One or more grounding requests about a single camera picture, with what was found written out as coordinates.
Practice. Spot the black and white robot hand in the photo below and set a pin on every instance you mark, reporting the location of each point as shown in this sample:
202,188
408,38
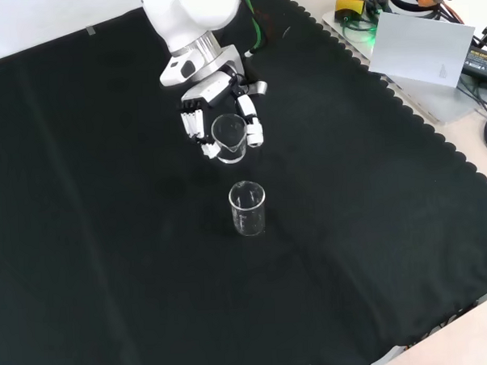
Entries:
211,91

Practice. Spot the clear graduated glass beaker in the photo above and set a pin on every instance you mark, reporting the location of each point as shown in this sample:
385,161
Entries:
248,224
231,152

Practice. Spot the black bench cloth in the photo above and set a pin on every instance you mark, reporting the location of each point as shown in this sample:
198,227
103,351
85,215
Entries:
106,196

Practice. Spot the pale grey board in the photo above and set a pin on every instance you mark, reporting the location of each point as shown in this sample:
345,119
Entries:
419,49

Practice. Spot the black power adapter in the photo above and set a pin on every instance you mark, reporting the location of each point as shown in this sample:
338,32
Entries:
480,61

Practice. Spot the beige board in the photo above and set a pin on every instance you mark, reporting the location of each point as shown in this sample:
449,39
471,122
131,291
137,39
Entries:
456,343

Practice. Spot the grey metal base plate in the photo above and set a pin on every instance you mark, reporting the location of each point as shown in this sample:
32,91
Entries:
438,103

